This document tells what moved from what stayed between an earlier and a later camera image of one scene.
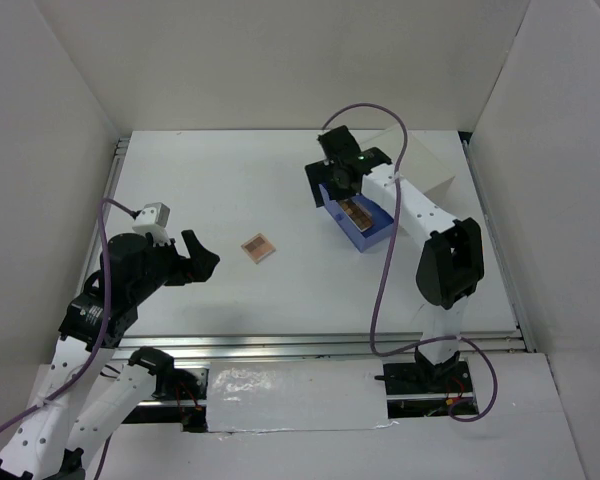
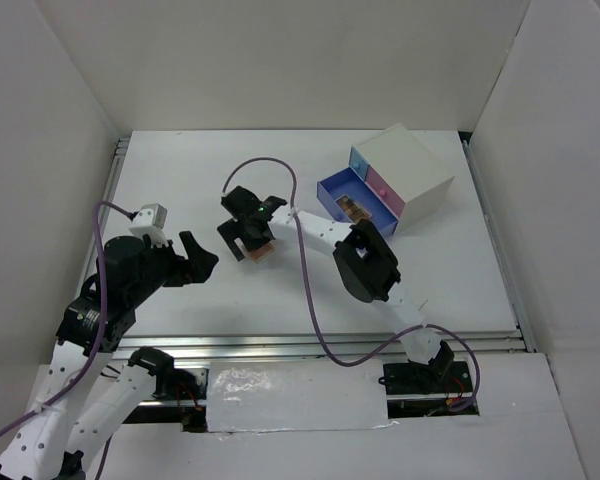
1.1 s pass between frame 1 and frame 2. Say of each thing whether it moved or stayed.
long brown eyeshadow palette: stayed
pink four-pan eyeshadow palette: stayed
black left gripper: stayed
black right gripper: moved
